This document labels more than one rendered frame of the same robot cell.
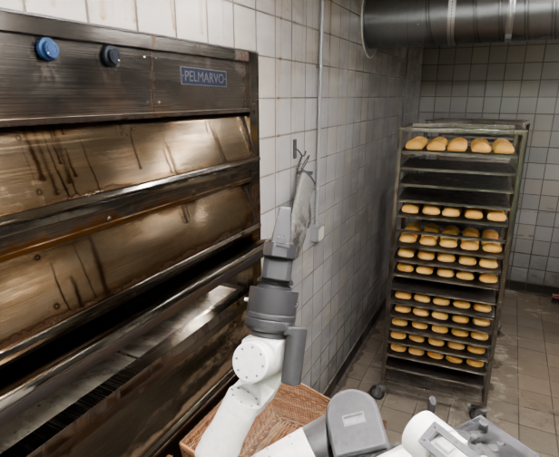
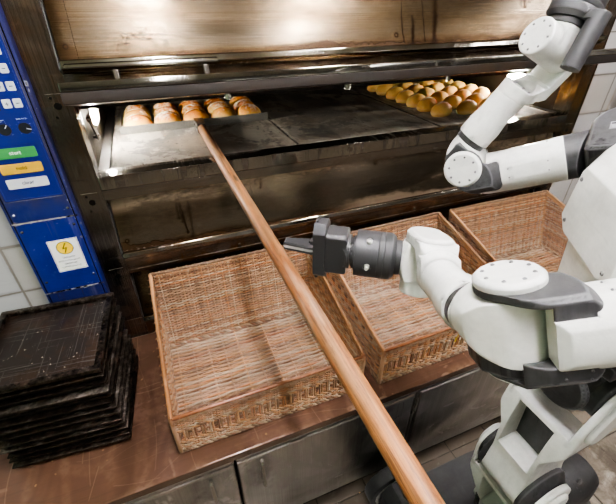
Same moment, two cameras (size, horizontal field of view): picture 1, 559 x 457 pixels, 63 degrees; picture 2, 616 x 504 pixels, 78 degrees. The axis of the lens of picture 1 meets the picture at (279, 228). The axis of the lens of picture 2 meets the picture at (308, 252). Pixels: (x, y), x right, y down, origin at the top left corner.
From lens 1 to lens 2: 0.45 m
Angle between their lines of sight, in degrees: 41
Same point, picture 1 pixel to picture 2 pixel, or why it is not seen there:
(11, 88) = not seen: outside the picture
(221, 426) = (489, 103)
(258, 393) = (532, 89)
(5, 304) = (365, 17)
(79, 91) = not seen: outside the picture
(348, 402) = not seen: outside the picture
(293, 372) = (576, 53)
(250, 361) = (537, 34)
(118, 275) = (447, 30)
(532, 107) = not seen: outside the picture
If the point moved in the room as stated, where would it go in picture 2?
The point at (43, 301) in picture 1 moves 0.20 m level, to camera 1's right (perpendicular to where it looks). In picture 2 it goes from (388, 26) to (453, 30)
